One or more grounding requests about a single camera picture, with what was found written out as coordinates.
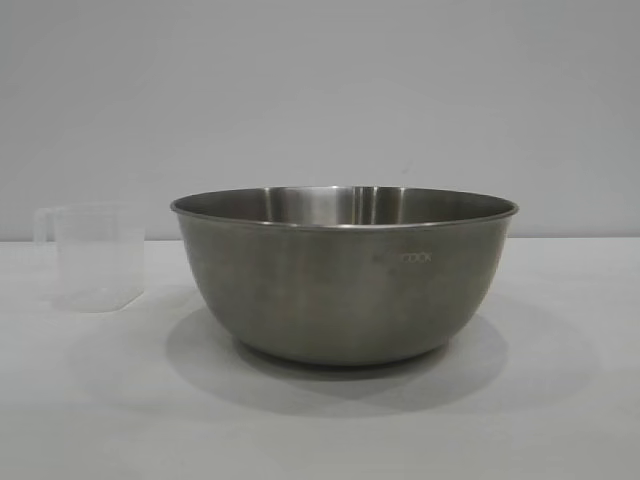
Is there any stainless steel mixing bowl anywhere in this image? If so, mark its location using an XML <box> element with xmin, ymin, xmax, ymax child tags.
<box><xmin>169</xmin><ymin>184</ymin><xmax>521</xmax><ymax>367</ymax></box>

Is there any clear plastic measuring cup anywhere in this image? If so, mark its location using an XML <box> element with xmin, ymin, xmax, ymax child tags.
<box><xmin>33</xmin><ymin>203</ymin><xmax>148</xmax><ymax>311</ymax></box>

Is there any white tablecloth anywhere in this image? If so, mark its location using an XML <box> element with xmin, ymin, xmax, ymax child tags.
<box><xmin>0</xmin><ymin>234</ymin><xmax>640</xmax><ymax>480</ymax></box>

